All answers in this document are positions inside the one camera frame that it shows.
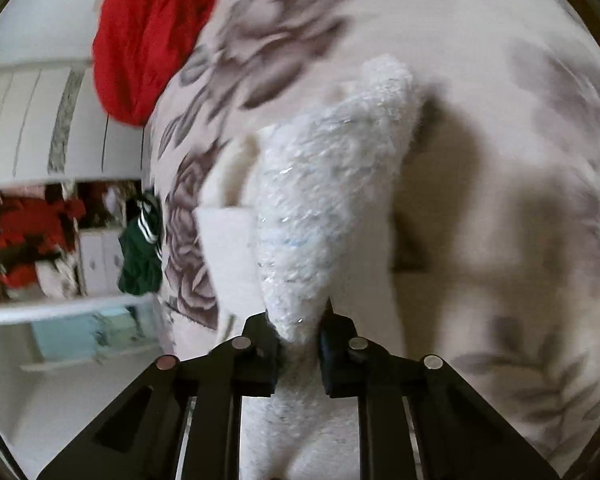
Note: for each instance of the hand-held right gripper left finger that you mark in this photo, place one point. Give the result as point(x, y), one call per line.
point(269, 355)

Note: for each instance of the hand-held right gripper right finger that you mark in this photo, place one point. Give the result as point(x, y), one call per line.
point(329, 360)

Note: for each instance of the white fluffy garment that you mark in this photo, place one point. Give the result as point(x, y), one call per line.
point(325, 200)

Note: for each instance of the red and white clothes pile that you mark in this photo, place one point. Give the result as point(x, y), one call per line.
point(30, 240)

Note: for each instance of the dark green striped garment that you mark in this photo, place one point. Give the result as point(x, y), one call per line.
point(141, 255)

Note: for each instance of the white cabinet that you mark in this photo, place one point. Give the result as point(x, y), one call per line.
point(100, 260)

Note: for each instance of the floral printed blanket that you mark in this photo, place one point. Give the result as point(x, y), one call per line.
point(480, 160)

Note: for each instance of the white wardrobe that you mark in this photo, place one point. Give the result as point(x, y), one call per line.
point(40, 125)

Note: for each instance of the red cloth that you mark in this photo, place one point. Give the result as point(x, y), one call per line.
point(145, 35)

